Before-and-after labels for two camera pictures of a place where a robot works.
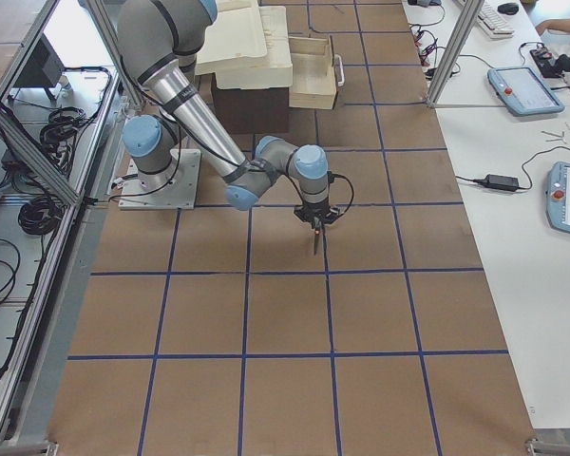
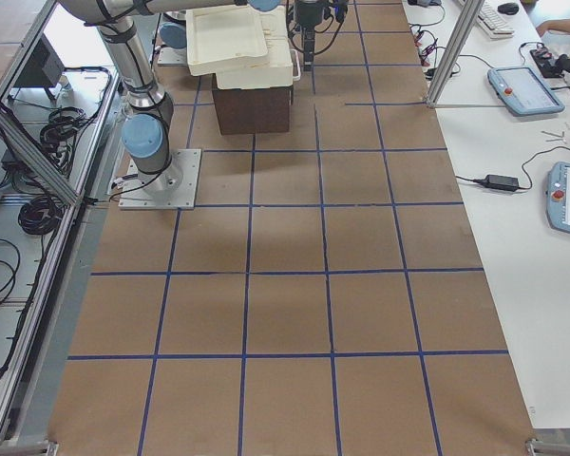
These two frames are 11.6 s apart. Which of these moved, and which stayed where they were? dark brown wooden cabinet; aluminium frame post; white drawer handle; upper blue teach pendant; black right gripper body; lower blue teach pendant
Moved: white drawer handle; black right gripper body
Stayed: upper blue teach pendant; lower blue teach pendant; dark brown wooden cabinet; aluminium frame post
